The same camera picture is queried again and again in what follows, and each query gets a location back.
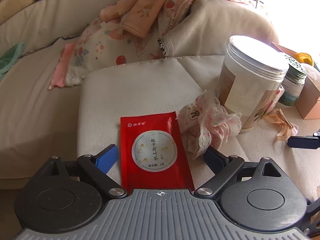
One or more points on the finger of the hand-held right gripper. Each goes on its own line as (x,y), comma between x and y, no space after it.
(300,142)

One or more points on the pink lace cloth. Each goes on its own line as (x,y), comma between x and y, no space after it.
(212,127)

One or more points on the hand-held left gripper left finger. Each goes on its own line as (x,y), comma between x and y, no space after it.
(107,158)

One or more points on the yellow plastic funnel toy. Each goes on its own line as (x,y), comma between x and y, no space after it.
(305,58)

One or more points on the pink cardboard box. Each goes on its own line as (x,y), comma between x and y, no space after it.
(310,105)

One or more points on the white fruit print cloth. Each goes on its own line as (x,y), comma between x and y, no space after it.
(100,47)

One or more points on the green cloth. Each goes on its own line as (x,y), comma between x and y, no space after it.
(10,60)

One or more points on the green lid jar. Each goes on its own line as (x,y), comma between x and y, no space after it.
(292,90)

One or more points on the beige sofa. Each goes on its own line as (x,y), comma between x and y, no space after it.
(37,105)

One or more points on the pink cloth strip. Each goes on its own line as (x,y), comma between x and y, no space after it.
(62,67)

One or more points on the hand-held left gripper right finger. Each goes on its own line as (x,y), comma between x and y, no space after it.
(213,158)

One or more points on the clear jar with floral label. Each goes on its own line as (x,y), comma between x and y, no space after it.
(245,92)

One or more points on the red tea packet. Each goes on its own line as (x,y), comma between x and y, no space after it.
(130,142)

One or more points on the beige ribbon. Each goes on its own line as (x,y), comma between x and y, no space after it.
(282,127)

